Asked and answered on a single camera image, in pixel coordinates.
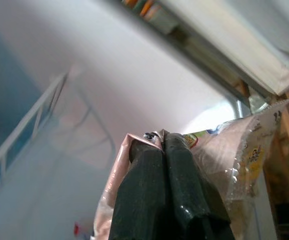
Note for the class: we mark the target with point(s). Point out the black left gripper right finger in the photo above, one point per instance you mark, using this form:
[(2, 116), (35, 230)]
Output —
[(184, 190)]

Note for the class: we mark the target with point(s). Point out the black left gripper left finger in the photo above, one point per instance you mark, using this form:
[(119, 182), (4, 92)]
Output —
[(142, 190)]

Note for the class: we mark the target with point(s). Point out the clear plastic snack bag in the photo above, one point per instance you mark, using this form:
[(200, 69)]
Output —
[(234, 155)]

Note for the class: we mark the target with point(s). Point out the silver mini fridge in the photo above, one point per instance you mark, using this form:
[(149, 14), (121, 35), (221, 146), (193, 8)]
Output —
[(134, 75)]

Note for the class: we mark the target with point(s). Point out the white fridge door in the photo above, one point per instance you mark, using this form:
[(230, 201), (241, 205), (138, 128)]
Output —
[(234, 37)]

